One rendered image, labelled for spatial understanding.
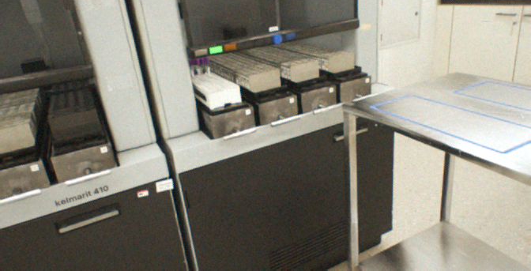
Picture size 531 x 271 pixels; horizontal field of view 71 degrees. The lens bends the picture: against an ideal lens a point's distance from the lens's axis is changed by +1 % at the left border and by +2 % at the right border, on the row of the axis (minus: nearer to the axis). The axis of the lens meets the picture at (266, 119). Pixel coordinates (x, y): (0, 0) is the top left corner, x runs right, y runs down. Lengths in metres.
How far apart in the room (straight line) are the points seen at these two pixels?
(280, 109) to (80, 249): 0.67
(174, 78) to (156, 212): 0.39
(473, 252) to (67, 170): 1.21
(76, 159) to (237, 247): 0.58
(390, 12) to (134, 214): 2.44
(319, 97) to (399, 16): 1.98
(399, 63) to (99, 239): 2.62
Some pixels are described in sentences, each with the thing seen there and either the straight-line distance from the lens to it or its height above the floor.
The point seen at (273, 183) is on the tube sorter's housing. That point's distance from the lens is 1.24.
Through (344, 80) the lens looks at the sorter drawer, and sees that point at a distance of 1.28.
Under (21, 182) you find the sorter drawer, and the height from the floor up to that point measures 0.77.
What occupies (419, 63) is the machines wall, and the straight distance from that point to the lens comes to 3.38.
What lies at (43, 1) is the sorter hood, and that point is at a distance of 1.04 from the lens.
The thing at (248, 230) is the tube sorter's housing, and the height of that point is 0.39.
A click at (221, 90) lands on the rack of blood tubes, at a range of 1.09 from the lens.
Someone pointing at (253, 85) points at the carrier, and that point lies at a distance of 1.17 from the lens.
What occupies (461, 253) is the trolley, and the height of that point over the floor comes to 0.28.
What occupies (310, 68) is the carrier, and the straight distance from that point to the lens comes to 1.27.
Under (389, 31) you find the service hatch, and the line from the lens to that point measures 3.07.
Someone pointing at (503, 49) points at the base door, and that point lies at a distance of 3.14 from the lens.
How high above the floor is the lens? 1.16
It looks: 21 degrees down
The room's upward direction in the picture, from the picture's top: 6 degrees counter-clockwise
